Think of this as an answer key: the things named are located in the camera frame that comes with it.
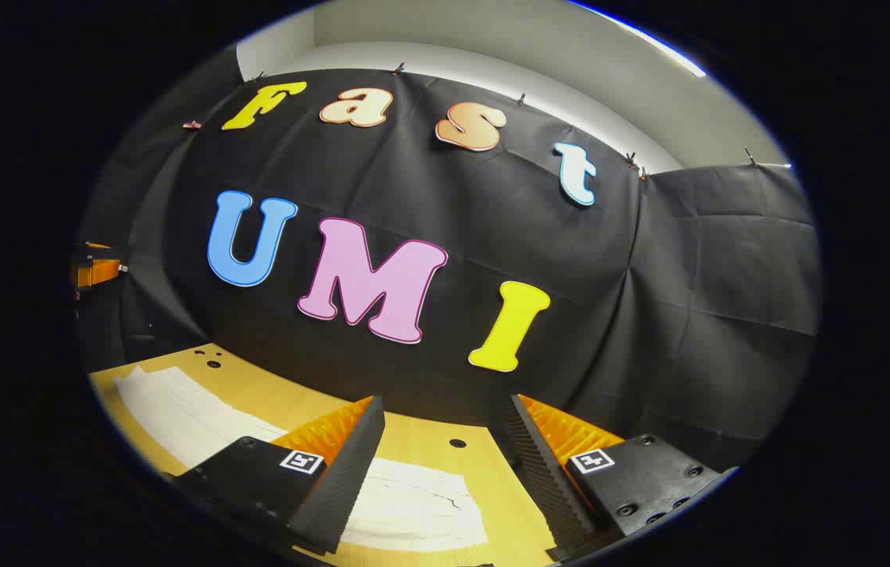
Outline white jeans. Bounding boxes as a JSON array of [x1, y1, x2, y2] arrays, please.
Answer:
[[113, 365, 489, 553]]

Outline black backdrop cloth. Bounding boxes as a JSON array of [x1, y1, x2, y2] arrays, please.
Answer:
[[75, 47, 821, 473]]

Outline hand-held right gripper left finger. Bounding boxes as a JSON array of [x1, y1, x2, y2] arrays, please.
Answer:
[[169, 396, 386, 554]]

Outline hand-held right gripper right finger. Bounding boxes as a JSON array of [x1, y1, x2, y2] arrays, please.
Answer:
[[506, 394, 737, 561]]

